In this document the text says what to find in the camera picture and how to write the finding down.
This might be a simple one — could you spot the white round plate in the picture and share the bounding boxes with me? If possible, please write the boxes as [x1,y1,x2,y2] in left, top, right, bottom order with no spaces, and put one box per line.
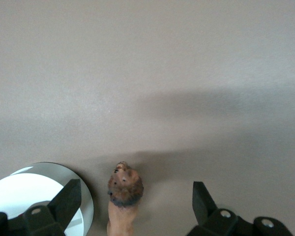
[0,161,94,236]

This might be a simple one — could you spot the brown lion statue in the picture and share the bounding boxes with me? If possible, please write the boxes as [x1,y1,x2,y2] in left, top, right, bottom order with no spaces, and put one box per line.
[106,161,145,236]

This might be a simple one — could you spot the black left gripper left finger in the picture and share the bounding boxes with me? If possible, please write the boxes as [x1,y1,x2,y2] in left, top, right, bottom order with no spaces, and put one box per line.
[0,178,82,236]

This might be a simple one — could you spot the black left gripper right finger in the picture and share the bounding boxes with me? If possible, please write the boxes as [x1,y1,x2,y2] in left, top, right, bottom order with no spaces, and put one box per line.
[185,181,295,236]

